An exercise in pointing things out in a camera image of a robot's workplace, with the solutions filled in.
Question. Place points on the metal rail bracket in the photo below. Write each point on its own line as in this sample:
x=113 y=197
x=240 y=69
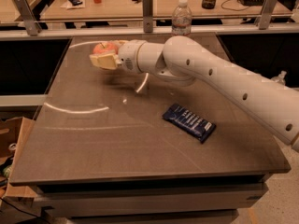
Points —
x=147 y=8
x=31 y=25
x=263 y=20

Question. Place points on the right metal rail bracket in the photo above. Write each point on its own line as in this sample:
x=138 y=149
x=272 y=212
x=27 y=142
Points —
x=263 y=20

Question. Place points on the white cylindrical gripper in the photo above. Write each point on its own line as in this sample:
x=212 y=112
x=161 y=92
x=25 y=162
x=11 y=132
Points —
x=128 y=55

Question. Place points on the small clear bottle on floor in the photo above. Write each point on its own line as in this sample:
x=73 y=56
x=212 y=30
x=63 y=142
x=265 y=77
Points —
x=280 y=78

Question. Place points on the left metal rail bracket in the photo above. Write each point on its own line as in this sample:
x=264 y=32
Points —
x=31 y=25

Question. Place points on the red apple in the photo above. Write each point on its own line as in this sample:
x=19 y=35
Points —
x=104 y=47

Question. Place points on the middle metal rail bracket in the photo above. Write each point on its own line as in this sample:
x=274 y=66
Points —
x=147 y=8

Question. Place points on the clear plastic water bottle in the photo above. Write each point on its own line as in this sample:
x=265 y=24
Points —
x=182 y=19

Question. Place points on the dark blue snack bar wrapper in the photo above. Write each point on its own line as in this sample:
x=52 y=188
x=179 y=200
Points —
x=189 y=122

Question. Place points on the wooden background desk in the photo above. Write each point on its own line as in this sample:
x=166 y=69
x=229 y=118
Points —
x=109 y=10

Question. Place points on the cardboard box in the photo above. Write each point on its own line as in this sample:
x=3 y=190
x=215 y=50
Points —
x=13 y=135

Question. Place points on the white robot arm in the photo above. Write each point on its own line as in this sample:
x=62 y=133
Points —
x=182 y=60

